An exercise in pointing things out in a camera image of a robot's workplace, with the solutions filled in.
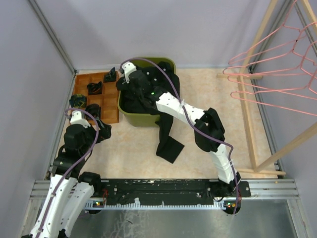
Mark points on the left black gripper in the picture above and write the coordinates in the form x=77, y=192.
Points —
x=104, y=131

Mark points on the pink hanger of grey shirt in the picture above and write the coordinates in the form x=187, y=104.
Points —
x=277, y=99

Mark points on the pink hanger of white shirt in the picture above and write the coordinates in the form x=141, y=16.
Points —
x=289, y=68

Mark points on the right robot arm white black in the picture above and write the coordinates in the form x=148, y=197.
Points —
x=156, y=91

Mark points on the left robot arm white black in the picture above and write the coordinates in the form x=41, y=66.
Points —
x=70, y=188

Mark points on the rolled black sock bottom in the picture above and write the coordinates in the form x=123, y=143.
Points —
x=94, y=110

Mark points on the rolled black sock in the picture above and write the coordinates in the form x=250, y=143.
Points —
x=95, y=88
x=110, y=76
x=94, y=110

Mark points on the green plastic basket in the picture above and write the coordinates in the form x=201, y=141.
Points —
x=142, y=120

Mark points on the orange wooden compartment tray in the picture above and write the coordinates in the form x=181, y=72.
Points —
x=107, y=100

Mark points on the rolled dark sock green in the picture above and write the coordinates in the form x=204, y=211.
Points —
x=78, y=101

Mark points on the rolled black sock centre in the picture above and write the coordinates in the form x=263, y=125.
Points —
x=95, y=88

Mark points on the rolled black sock top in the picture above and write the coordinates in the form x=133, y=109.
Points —
x=110, y=76

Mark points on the wooden clothes rack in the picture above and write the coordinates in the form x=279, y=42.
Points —
x=240, y=70

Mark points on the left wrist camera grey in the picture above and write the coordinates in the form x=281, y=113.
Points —
x=78, y=117

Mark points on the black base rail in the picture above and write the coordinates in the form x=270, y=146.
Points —
x=169, y=191

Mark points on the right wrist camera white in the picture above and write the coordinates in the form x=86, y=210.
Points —
x=126, y=69

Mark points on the white cable duct strip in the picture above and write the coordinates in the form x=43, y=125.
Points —
x=95, y=205

